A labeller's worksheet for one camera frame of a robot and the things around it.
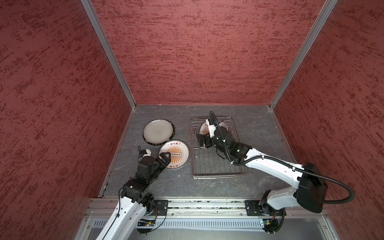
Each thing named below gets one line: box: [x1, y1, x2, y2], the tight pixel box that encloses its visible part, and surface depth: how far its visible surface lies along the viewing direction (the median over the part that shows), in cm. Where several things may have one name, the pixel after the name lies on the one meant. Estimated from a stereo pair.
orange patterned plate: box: [158, 139, 190, 170], surface depth 94 cm
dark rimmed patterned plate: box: [143, 119, 176, 146], surface depth 105 cm
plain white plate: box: [143, 119, 175, 146], surface depth 105 cm
